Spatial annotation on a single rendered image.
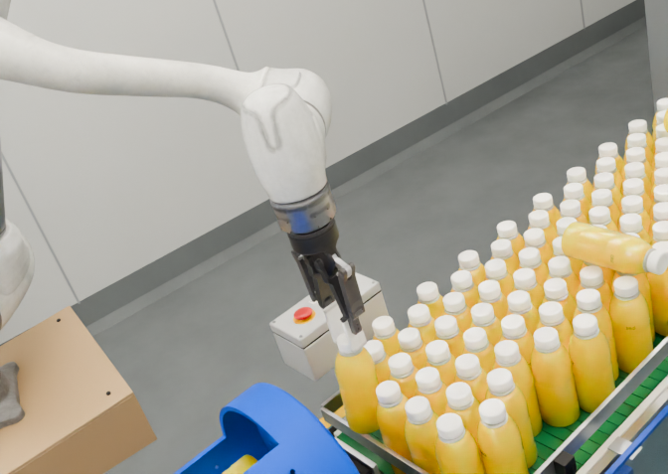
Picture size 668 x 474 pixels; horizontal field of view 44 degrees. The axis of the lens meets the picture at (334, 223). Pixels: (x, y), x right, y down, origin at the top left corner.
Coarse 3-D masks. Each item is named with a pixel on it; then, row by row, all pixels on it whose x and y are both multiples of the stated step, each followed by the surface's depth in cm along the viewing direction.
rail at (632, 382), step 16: (656, 352) 136; (640, 368) 134; (624, 384) 132; (608, 400) 130; (592, 416) 128; (608, 416) 131; (576, 432) 126; (592, 432) 129; (560, 448) 124; (576, 448) 127; (544, 464) 123
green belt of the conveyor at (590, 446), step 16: (656, 336) 151; (656, 368) 144; (640, 384) 142; (656, 384) 141; (624, 400) 140; (640, 400) 139; (624, 416) 137; (544, 432) 139; (560, 432) 138; (608, 432) 135; (544, 448) 136; (592, 448) 133; (384, 464) 142
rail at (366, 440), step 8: (320, 408) 147; (328, 416) 146; (336, 416) 144; (336, 424) 145; (344, 424) 142; (344, 432) 144; (352, 432) 141; (360, 440) 140; (368, 440) 137; (376, 440) 136; (368, 448) 139; (376, 448) 137; (384, 448) 134; (384, 456) 136; (392, 456) 133; (400, 456) 132; (392, 464) 135; (400, 464) 132; (408, 464) 130; (408, 472) 132; (416, 472) 129; (424, 472) 128
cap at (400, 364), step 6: (396, 354) 139; (402, 354) 138; (390, 360) 138; (396, 360) 137; (402, 360) 137; (408, 360) 136; (390, 366) 136; (396, 366) 136; (402, 366) 135; (408, 366) 136; (396, 372) 136; (402, 372) 136; (408, 372) 136
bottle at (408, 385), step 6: (414, 366) 139; (390, 372) 138; (414, 372) 138; (390, 378) 138; (396, 378) 137; (402, 378) 136; (408, 378) 137; (414, 378) 137; (402, 384) 136; (408, 384) 136; (414, 384) 137; (402, 390) 137; (408, 390) 136; (414, 390) 137; (408, 396) 137
